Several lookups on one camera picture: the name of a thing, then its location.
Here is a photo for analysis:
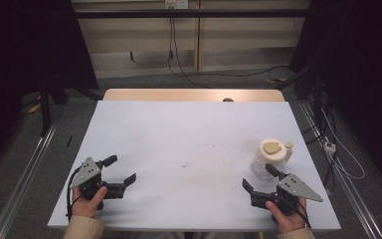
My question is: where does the wooden table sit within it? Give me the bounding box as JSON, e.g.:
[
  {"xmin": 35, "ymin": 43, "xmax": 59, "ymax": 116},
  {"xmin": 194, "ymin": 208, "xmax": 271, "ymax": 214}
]
[{"xmin": 102, "ymin": 88, "xmax": 286, "ymax": 103}]

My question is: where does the black curtain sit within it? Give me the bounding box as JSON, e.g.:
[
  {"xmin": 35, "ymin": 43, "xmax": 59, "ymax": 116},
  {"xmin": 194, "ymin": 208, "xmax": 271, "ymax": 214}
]
[
  {"xmin": 288, "ymin": 0, "xmax": 382, "ymax": 190},
  {"xmin": 0, "ymin": 0, "xmax": 99, "ymax": 173}
]

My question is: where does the black metal stand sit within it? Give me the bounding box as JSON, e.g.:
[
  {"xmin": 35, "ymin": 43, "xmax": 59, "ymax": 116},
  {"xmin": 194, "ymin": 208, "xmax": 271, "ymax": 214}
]
[{"xmin": 38, "ymin": 77, "xmax": 54, "ymax": 137}]

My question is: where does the right hand-held gripper black cable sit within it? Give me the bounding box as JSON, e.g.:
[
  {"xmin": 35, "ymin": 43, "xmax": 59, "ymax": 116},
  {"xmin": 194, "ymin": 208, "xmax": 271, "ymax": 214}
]
[{"xmin": 294, "ymin": 196, "xmax": 313, "ymax": 230}]

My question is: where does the left hand-held gripper black cable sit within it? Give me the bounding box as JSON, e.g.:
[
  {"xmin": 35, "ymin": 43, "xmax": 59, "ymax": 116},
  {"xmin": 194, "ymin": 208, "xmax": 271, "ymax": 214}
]
[{"xmin": 66, "ymin": 166, "xmax": 83, "ymax": 222}]

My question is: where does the person's left hand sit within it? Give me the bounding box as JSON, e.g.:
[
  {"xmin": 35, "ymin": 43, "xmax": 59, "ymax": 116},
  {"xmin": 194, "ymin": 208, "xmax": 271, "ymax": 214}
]
[{"xmin": 71, "ymin": 185, "xmax": 109, "ymax": 220}]

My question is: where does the white table mat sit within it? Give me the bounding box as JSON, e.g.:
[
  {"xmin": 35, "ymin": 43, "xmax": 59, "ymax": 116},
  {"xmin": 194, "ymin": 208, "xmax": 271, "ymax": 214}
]
[{"xmin": 47, "ymin": 100, "xmax": 342, "ymax": 232}]

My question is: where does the white power strip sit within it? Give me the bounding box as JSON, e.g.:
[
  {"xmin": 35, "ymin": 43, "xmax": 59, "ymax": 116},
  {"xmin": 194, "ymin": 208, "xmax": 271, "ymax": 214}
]
[{"xmin": 323, "ymin": 140, "xmax": 337, "ymax": 155}]

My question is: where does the white wall socket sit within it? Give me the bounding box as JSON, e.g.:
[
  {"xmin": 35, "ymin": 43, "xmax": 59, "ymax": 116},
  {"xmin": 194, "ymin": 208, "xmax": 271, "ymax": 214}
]
[{"xmin": 164, "ymin": 0, "xmax": 190, "ymax": 10}]

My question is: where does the person's right hand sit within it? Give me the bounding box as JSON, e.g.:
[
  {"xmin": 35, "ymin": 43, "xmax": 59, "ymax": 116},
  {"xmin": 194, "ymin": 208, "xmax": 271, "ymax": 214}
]
[{"xmin": 265, "ymin": 196, "xmax": 308, "ymax": 235}]

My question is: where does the black hanging cable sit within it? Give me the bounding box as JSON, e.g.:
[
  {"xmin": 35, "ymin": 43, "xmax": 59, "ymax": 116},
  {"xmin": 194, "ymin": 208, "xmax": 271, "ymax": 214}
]
[{"xmin": 167, "ymin": 8, "xmax": 210, "ymax": 89}]

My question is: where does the white cable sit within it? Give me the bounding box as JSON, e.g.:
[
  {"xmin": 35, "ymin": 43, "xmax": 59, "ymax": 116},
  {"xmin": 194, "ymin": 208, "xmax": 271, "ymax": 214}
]
[{"xmin": 320, "ymin": 109, "xmax": 366, "ymax": 181}]

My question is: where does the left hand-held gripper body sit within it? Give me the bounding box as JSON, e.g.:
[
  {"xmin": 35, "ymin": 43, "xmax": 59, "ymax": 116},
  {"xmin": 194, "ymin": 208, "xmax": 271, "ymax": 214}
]
[{"xmin": 69, "ymin": 156, "xmax": 109, "ymax": 201}]

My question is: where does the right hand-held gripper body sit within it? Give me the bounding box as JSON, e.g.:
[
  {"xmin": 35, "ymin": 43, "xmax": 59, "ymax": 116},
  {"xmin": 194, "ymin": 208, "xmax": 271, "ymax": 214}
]
[{"xmin": 274, "ymin": 173, "xmax": 324, "ymax": 215}]

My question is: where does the wooden wall post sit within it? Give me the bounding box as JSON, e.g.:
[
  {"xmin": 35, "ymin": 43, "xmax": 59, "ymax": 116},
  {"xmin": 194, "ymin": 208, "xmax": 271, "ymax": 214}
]
[{"xmin": 194, "ymin": 0, "xmax": 203, "ymax": 73}]

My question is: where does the black horizontal bar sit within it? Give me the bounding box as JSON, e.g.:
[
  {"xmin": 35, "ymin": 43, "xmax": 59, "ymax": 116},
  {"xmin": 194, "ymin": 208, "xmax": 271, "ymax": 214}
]
[{"xmin": 74, "ymin": 8, "xmax": 310, "ymax": 19}]

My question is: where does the hand-held gripper black cable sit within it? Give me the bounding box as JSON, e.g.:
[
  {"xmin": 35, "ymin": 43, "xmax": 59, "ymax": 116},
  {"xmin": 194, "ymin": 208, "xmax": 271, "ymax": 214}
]
[
  {"xmin": 66, "ymin": 166, "xmax": 83, "ymax": 222},
  {"xmin": 294, "ymin": 196, "xmax": 313, "ymax": 230}
]

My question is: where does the aluminium floor rail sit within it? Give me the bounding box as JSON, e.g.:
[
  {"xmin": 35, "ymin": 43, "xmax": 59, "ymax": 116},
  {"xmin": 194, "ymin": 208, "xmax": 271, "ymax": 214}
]
[
  {"xmin": 298, "ymin": 100, "xmax": 382, "ymax": 239},
  {"xmin": 0, "ymin": 120, "xmax": 60, "ymax": 239}
]

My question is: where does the black floor cable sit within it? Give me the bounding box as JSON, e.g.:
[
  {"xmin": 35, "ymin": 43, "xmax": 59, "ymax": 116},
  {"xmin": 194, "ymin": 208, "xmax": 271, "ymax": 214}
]
[{"xmin": 178, "ymin": 65, "xmax": 291, "ymax": 90}]

